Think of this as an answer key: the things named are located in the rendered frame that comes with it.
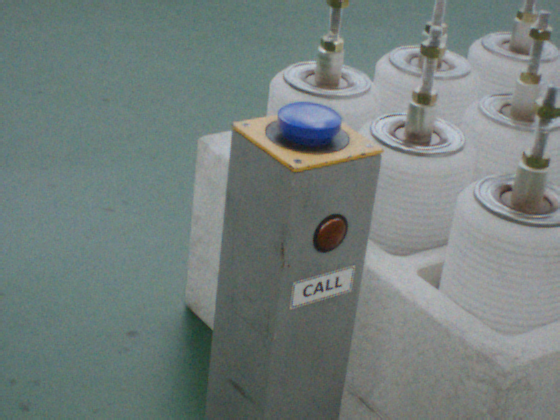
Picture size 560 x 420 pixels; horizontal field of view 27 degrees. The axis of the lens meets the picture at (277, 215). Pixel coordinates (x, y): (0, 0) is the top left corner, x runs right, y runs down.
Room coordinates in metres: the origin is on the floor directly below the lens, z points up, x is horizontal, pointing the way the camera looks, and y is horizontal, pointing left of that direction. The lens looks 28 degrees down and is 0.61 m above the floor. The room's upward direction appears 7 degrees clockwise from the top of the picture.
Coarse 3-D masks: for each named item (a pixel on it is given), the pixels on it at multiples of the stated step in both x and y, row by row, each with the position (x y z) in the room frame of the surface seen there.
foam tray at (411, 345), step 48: (192, 240) 0.93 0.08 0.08; (192, 288) 0.92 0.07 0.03; (384, 288) 0.73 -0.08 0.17; (432, 288) 0.72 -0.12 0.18; (384, 336) 0.72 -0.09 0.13; (432, 336) 0.68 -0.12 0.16; (480, 336) 0.66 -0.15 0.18; (528, 336) 0.67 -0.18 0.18; (384, 384) 0.71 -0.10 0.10; (432, 384) 0.67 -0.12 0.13; (480, 384) 0.64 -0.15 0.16; (528, 384) 0.64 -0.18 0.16
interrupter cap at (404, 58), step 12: (396, 48) 1.01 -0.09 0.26; (408, 48) 1.02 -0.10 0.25; (396, 60) 0.99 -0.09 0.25; (408, 60) 0.99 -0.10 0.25; (444, 60) 1.01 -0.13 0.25; (456, 60) 1.00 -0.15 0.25; (408, 72) 0.96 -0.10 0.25; (420, 72) 0.96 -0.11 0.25; (444, 72) 0.97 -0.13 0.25; (456, 72) 0.97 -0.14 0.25; (468, 72) 0.98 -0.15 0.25
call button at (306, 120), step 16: (288, 112) 0.66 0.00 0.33; (304, 112) 0.66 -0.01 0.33; (320, 112) 0.67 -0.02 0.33; (336, 112) 0.67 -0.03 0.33; (288, 128) 0.65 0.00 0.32; (304, 128) 0.64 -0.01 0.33; (320, 128) 0.64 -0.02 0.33; (336, 128) 0.65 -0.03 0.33; (304, 144) 0.65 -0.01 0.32; (320, 144) 0.65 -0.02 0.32
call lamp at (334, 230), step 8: (328, 224) 0.63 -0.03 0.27; (336, 224) 0.63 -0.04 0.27; (344, 224) 0.64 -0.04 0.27; (320, 232) 0.63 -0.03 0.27; (328, 232) 0.63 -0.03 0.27; (336, 232) 0.63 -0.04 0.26; (344, 232) 0.64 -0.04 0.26; (320, 240) 0.63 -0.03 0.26; (328, 240) 0.63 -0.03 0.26; (336, 240) 0.63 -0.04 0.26; (328, 248) 0.63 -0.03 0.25
